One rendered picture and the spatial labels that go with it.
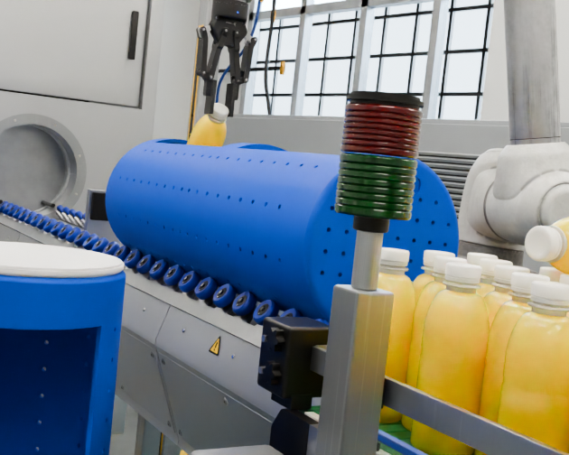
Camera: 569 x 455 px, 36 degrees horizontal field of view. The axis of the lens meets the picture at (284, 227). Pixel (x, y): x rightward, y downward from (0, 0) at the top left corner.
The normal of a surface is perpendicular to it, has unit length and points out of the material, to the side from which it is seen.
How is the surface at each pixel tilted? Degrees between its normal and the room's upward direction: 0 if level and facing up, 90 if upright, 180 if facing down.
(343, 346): 90
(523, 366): 90
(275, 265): 108
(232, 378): 70
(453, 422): 90
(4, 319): 90
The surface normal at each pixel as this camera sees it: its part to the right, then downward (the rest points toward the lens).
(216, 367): -0.77, -0.39
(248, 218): -0.84, -0.16
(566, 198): 0.22, 0.25
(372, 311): 0.50, 0.11
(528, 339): -0.61, -0.29
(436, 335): -0.75, -0.04
